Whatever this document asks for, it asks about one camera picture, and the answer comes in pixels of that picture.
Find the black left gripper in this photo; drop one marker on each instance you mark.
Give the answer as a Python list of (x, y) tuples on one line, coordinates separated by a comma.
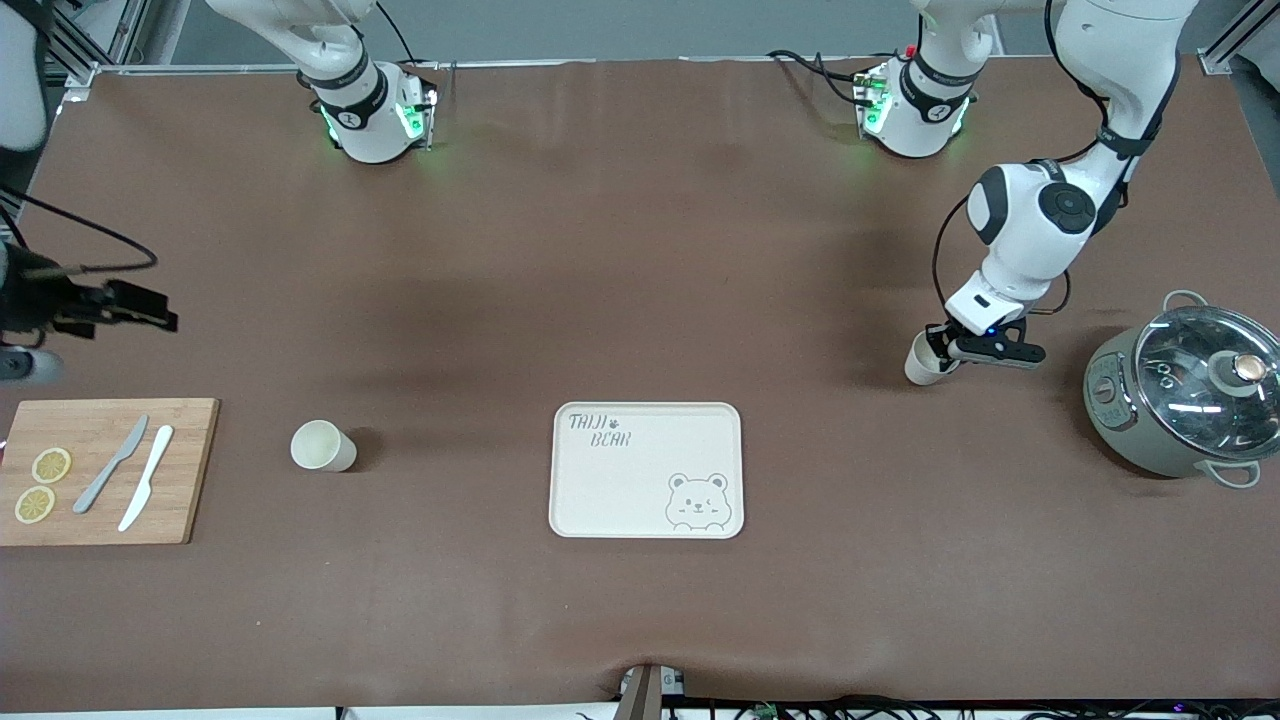
[(937, 341)]

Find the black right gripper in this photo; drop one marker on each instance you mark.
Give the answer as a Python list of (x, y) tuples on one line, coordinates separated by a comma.
[(33, 303)]

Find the white plastic cup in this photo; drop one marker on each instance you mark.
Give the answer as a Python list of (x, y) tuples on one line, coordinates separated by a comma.
[(920, 368), (320, 445)]

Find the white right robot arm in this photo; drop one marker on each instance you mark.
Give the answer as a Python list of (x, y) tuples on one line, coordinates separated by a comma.
[(352, 105)]

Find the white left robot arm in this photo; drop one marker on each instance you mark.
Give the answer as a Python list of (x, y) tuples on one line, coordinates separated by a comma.
[(1030, 230)]

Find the white bear print tray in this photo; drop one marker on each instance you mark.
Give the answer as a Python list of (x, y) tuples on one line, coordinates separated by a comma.
[(640, 490)]

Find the grey plastic knife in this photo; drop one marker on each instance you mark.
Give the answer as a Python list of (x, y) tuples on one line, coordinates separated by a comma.
[(108, 468)]

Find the white plastic knife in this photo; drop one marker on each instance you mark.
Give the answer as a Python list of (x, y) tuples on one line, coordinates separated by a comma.
[(148, 475)]

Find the wooden cutting board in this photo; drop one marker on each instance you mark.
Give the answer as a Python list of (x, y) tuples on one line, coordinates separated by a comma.
[(190, 470)]

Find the grey-green electric pot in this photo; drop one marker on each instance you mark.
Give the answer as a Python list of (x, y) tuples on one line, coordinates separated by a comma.
[(1110, 425)]

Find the yellow lemon slice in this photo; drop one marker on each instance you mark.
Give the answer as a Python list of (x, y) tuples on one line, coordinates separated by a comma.
[(35, 505), (52, 465)]

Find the glass pot lid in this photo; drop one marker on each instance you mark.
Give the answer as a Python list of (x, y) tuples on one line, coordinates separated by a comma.
[(1190, 400)]

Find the brown table cover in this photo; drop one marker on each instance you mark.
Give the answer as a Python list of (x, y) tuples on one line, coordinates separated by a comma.
[(640, 250)]

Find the metal table clamp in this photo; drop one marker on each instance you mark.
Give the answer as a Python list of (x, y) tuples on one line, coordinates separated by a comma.
[(648, 692)]

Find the aluminium frame profile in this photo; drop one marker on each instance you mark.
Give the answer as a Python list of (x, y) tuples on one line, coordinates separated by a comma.
[(100, 40)]

